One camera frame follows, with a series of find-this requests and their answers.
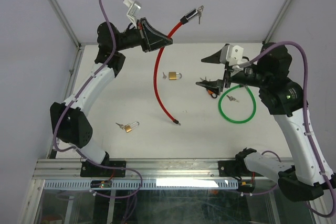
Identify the small padlock keys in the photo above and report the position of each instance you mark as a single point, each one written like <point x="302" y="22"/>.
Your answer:
<point x="120" y="125"/>

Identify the green cable lock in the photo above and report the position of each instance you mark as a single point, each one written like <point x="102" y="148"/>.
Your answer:
<point x="225" y="94"/>

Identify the slotted cable duct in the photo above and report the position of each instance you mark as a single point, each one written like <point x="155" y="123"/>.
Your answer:
<point x="145" y="184"/>

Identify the green lock keys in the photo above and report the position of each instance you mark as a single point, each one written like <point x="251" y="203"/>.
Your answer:
<point x="231" y="98"/>

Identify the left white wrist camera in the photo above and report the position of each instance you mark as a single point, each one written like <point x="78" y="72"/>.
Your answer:
<point x="133" y="10"/>

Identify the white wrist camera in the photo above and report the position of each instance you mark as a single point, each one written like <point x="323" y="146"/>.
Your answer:
<point x="133" y="10"/>
<point x="233" y="56"/>

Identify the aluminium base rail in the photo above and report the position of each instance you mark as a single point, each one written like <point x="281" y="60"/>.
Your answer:
<point x="71" y="168"/>

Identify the right black mount plate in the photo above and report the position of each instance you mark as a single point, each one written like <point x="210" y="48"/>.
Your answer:
<point x="227" y="168"/>

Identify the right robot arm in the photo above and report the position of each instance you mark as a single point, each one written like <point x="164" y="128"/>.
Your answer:
<point x="309" y="175"/>

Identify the black mount plate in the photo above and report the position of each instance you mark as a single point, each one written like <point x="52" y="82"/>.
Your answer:
<point x="227" y="168"/>
<point x="88" y="169"/>

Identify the left black mount plate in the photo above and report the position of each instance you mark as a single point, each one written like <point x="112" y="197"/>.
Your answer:
<point x="88" y="169"/>

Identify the left aluminium frame post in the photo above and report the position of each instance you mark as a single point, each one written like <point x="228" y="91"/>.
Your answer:
<point x="64" y="22"/>

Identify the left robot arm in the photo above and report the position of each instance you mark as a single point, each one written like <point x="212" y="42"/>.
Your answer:
<point x="69" y="119"/>

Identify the large brass padlock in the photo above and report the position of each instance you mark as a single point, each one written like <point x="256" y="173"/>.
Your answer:
<point x="175" y="75"/>

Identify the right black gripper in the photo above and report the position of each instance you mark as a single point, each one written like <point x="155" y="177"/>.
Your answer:
<point x="217" y="84"/>

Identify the right aluminium frame post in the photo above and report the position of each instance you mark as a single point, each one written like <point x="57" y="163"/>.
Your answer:
<point x="277" y="21"/>

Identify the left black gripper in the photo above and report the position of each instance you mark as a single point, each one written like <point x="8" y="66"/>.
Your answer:
<point x="156" y="39"/>

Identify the small brass padlock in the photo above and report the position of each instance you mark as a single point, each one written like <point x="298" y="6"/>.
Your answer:
<point x="129" y="127"/>

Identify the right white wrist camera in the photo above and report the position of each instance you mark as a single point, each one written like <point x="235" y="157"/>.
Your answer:
<point x="233" y="56"/>

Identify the orange black padlock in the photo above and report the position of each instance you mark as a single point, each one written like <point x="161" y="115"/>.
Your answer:
<point x="212" y="94"/>

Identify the red lock keys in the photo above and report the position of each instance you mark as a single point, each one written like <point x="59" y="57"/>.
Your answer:
<point x="199" y="12"/>

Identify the black head key bunch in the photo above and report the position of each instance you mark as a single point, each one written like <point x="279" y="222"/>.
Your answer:
<point x="205" y="79"/>

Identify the aluminium frame post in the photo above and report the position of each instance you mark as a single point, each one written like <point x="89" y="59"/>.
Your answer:
<point x="64" y="22"/>
<point x="277" y="21"/>

